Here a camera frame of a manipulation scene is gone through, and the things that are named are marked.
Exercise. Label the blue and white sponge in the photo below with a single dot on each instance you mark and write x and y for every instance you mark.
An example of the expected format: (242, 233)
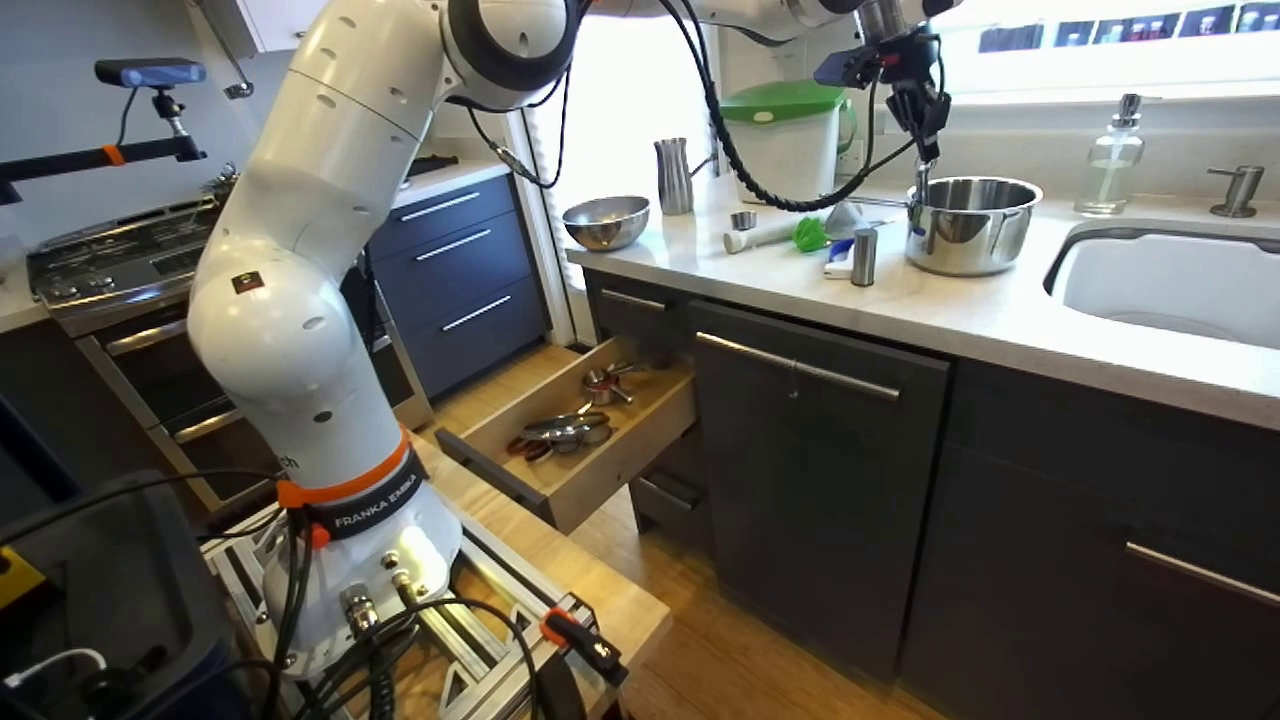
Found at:
(839, 262)

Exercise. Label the white bin with green lid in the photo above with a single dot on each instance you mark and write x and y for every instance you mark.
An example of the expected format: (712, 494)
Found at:
(785, 140)

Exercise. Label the small steel cup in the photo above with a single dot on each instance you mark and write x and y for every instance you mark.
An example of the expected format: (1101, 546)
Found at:
(743, 221)

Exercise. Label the dark dishwasher door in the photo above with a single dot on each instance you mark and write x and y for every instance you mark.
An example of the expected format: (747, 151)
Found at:
(820, 500)

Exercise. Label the steel counter pump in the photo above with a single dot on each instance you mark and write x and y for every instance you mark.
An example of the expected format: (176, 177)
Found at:
(1240, 190)

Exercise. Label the steel pot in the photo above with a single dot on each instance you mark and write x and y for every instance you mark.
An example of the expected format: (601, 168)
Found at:
(968, 232)

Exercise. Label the white wall cabinet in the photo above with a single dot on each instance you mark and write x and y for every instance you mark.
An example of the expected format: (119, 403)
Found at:
(275, 20)

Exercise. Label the dark drawer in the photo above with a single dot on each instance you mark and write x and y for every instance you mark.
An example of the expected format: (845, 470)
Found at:
(680, 525)
(640, 325)

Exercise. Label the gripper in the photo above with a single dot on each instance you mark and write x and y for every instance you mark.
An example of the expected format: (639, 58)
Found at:
(912, 65)

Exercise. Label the black plastic case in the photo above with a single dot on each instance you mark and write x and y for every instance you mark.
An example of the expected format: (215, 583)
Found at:
(110, 600)

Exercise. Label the clear soap dispenser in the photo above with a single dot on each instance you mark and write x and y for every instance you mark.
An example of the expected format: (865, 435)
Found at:
(1108, 170)

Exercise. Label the camera on mount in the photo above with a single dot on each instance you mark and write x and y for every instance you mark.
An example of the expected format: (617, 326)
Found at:
(150, 72)

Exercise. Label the window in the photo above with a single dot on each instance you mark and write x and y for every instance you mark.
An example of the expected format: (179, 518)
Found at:
(625, 110)

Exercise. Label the red scissors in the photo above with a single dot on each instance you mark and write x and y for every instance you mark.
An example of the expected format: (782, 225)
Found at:
(525, 450)

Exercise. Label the white sink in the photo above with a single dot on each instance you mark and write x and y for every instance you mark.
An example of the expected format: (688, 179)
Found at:
(1170, 285)

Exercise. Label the steel bowl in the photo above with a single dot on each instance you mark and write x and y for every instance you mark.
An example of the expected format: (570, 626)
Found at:
(605, 224)

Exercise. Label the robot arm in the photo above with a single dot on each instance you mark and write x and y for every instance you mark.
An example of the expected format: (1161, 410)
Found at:
(320, 300)

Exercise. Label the blue drawer cabinet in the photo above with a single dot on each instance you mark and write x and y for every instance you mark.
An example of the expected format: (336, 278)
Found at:
(455, 285)

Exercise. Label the orange and black clamp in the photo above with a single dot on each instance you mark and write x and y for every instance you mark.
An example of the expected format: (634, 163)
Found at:
(585, 645)

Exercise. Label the steel measuring cups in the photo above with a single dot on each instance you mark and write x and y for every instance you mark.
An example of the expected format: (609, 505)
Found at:
(568, 430)
(603, 385)

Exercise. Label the white brush with green head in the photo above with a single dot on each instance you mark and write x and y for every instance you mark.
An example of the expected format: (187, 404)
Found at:
(765, 235)

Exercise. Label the steel stove with oven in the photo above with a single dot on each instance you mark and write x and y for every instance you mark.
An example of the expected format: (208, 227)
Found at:
(110, 262)

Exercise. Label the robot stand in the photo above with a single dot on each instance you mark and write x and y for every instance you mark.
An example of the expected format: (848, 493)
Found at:
(590, 590)

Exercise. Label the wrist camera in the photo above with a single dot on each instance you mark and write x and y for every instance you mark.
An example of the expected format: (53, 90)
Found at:
(845, 66)

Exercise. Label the steel measuring spoons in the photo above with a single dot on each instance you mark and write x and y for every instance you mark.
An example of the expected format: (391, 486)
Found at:
(922, 182)

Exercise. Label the steel shaker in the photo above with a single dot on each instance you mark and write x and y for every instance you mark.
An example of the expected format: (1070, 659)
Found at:
(864, 258)

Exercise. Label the steel pitcher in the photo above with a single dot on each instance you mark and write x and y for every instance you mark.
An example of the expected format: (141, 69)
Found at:
(674, 180)

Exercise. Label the row of photos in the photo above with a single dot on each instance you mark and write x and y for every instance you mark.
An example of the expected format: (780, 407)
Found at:
(1130, 26)

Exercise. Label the open wooden drawer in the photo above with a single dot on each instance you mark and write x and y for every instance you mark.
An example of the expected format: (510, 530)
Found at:
(620, 455)

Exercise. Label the dark cabinet door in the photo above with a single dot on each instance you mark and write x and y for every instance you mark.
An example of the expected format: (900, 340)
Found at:
(1080, 640)

